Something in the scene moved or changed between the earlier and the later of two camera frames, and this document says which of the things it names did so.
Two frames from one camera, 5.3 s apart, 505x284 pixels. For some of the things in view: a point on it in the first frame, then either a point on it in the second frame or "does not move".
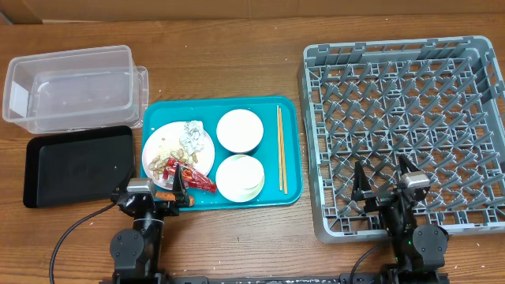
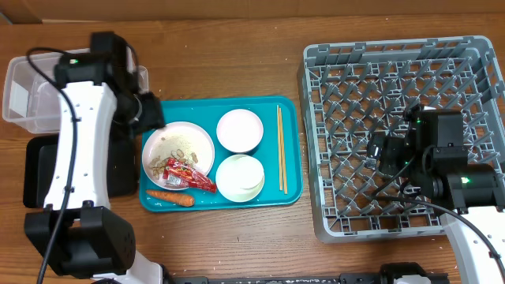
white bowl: [240, 131] does not move
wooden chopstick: [279, 146] does not move
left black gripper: [168, 208] to [153, 117]
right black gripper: [360, 186] to [392, 151]
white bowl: [240, 178] does not move
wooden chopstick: [285, 181] does not move
